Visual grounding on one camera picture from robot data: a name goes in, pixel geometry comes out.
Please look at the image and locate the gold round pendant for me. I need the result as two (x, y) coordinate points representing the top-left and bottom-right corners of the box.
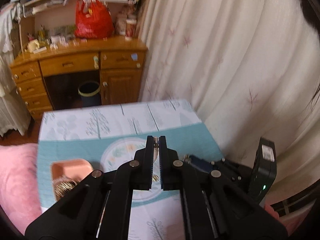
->
(152, 137), (160, 182)

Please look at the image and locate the gold hair comb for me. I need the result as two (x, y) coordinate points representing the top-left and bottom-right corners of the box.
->
(53, 176), (78, 200)

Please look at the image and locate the pink jewelry tray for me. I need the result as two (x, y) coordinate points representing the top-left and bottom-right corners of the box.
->
(50, 159), (93, 201)

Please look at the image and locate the printed tablecloth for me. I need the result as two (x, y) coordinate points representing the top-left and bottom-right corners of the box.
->
(37, 100), (222, 239)

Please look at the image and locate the dark waste bin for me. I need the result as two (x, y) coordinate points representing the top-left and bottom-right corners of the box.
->
(78, 81), (101, 107)

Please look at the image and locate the wooden desk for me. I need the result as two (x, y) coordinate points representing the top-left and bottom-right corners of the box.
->
(10, 36), (148, 122)

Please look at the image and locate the pink fluffy blanket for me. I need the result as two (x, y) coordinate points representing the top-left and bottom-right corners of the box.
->
(0, 143), (42, 233)

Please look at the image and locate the cream floral curtain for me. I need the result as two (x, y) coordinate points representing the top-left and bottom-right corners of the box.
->
(139, 0), (319, 203)

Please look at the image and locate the white lace cover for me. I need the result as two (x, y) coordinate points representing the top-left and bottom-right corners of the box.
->
(1, 3), (31, 136)

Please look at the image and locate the floral ceramic mug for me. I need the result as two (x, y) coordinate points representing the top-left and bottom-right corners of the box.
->
(125, 18), (137, 40)

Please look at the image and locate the red plastic bag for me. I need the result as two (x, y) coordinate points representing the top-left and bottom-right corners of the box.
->
(74, 0), (114, 39)

